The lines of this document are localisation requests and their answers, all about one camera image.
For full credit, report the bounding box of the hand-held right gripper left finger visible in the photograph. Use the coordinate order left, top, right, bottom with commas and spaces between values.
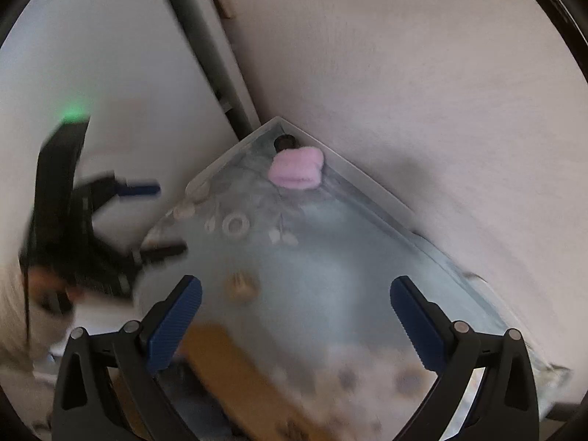
50, 275, 203, 441

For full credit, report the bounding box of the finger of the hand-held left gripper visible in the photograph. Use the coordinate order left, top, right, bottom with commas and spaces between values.
115, 178, 161, 199
132, 244, 187, 268

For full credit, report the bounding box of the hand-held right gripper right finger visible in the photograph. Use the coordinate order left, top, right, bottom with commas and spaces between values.
390, 276, 539, 441

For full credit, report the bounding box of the clear plastic storage box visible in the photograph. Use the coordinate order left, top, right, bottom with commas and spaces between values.
140, 117, 571, 423

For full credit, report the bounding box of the person's left forearm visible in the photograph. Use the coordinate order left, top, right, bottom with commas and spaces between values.
0, 264, 49, 370

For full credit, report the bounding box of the person's left hand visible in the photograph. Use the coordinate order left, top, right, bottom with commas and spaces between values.
25, 269, 81, 315

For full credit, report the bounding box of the cardboard box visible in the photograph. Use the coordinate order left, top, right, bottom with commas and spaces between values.
115, 324, 322, 441

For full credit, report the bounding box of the pink fluffy sock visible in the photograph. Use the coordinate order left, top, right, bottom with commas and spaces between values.
268, 146, 324, 190

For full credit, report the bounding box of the dark metal frame post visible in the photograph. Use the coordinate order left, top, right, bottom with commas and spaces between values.
151, 0, 259, 139

